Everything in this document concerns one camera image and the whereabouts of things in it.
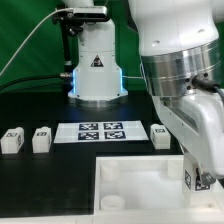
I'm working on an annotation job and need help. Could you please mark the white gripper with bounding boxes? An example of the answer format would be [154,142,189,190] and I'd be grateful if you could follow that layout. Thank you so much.
[152,93,224,186]

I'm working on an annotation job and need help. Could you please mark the white square table top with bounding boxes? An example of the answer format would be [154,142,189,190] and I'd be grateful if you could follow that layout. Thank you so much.
[94,155,224,213]

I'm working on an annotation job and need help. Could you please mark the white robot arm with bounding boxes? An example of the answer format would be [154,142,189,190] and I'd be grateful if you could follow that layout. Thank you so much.
[63,0,224,185]

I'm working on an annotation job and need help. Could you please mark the white marker sheet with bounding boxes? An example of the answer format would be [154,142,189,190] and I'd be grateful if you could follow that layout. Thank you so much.
[54,121,148,143]

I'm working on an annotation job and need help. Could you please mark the black cables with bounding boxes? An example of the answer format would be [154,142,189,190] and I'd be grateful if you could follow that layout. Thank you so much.
[0,73,73,93]

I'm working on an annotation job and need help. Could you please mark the black camera on stand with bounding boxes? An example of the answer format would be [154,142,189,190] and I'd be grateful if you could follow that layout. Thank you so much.
[52,6,109,24]

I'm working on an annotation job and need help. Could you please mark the black camera stand pole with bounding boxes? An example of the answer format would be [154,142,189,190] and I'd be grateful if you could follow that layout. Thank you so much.
[61,21,72,71]

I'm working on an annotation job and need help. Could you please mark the white cable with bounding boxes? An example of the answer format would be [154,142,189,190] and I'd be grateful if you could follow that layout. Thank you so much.
[0,7,71,76]

